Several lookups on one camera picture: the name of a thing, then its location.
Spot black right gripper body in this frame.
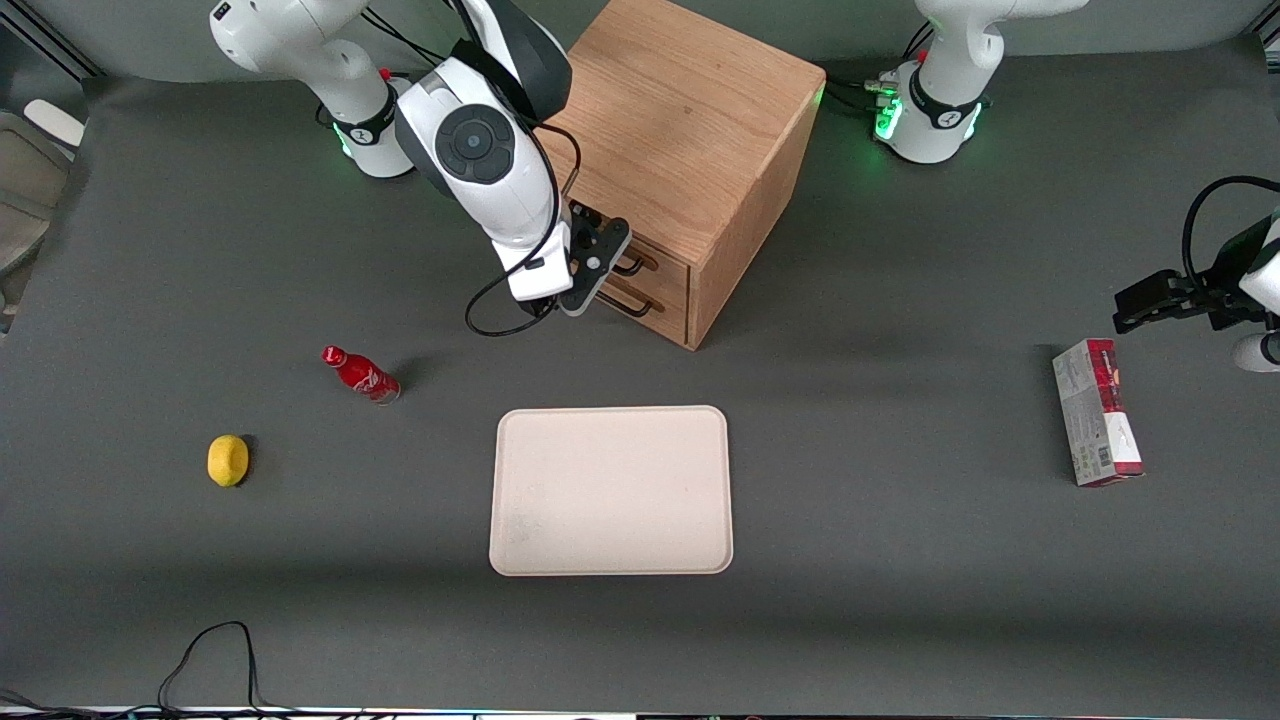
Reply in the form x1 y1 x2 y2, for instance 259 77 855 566
555 205 634 318

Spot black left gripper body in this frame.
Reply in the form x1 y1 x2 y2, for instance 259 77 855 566
1172 220 1278 333

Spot wooden drawer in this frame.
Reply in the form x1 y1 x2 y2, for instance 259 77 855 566
598 275 692 347
613 238 692 313

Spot red and grey carton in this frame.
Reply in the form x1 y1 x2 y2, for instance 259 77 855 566
1051 338 1146 489

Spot wooden oak cabinet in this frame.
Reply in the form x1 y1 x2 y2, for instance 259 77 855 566
540 0 828 352

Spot beige rectangular tray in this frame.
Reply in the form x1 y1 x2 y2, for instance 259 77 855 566
488 404 735 578

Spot red cola bottle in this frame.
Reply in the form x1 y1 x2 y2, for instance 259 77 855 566
320 344 402 406

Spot yellow lemon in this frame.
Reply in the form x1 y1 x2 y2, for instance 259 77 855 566
206 434 251 489

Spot grey beige chair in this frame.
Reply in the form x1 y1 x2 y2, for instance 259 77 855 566
0 98 87 283

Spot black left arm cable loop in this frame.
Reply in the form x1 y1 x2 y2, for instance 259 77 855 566
1181 175 1280 293

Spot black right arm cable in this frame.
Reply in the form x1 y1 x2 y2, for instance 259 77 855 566
464 118 583 338

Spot black right base cables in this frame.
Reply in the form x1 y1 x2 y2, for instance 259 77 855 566
360 8 451 76

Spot black base cables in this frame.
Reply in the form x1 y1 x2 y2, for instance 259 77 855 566
360 8 451 76
824 20 937 119

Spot black left base cables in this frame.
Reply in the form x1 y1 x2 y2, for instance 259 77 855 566
824 20 937 119

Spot black cable on table edge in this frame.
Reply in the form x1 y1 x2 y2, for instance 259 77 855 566
0 620 301 720

